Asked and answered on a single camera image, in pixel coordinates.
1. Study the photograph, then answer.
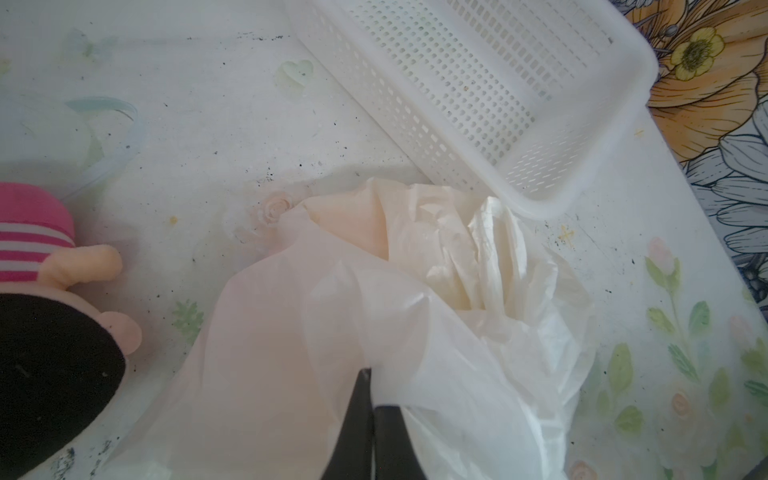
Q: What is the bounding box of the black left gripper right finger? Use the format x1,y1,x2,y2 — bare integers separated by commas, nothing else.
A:
373,406,427,480

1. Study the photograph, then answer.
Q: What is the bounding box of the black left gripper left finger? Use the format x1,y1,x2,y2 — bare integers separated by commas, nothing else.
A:
321,369,374,480

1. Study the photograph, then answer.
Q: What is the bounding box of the white plastic bag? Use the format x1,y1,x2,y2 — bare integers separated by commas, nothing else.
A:
102,179,596,479

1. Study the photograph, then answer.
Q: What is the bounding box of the plush doll pink striped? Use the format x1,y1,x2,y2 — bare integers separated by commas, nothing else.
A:
1,182,142,479

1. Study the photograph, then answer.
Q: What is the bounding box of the white perforated plastic basket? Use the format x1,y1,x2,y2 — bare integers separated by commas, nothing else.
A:
286,1,657,220

